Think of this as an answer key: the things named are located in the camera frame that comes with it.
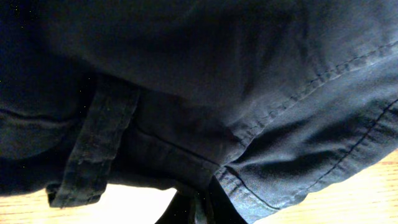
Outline navy blue shorts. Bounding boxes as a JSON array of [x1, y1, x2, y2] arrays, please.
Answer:
[[1, 0, 397, 223]]

